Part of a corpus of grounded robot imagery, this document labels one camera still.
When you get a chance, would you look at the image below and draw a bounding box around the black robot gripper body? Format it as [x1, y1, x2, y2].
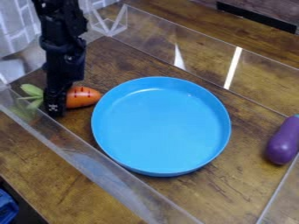
[32, 0, 88, 82]

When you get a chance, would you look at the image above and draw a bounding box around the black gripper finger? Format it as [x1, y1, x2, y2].
[43, 80, 72, 117]

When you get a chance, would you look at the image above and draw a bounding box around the orange toy carrot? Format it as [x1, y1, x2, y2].
[21, 84, 102, 109]

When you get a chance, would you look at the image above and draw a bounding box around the blue round tray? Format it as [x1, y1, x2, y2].
[91, 77, 231, 177]

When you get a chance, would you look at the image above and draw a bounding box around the blue object at corner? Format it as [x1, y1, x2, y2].
[0, 189, 19, 224]

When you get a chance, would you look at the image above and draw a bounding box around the purple toy eggplant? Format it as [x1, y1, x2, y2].
[266, 114, 299, 165]

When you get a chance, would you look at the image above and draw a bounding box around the clear acrylic enclosure wall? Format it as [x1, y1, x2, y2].
[0, 0, 299, 224]

